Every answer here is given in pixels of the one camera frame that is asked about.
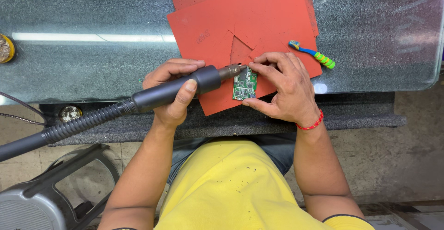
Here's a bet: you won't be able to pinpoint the person's right hand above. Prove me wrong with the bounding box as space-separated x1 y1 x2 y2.
242 52 321 129

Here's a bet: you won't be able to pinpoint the person's left hand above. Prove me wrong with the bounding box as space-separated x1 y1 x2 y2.
142 58 206 129

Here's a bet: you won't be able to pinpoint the green circuit board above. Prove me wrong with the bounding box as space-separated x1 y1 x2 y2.
232 66 258 101

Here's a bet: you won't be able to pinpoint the grey hot air gun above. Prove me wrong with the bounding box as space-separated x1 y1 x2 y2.
0 63 247 163

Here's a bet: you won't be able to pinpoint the blue green toothbrush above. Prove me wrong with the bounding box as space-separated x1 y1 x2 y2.
288 40 336 69

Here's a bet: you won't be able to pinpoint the grey carpeted shelf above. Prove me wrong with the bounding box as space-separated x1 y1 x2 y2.
39 92 407 147

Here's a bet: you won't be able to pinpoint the person's blue jeans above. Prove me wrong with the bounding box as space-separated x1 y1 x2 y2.
167 132 297 185

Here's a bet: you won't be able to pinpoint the red silicone mat with cutout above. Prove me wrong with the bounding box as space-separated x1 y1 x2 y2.
167 0 323 117

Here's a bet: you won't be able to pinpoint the round metal tin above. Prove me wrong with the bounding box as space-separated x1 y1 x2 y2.
58 105 83 123

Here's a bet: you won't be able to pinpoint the person's yellow shirt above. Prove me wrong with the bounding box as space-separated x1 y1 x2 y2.
112 138 376 230

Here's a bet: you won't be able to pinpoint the grey plastic stool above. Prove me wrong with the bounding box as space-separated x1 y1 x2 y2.
0 143 120 230

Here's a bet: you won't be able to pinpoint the yellow round tin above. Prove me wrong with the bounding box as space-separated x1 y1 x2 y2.
0 33 16 64

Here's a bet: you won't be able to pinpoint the red thread bracelet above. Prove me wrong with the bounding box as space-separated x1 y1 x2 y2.
296 109 324 131

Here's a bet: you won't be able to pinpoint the black cable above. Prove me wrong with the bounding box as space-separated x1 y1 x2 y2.
0 91 48 126

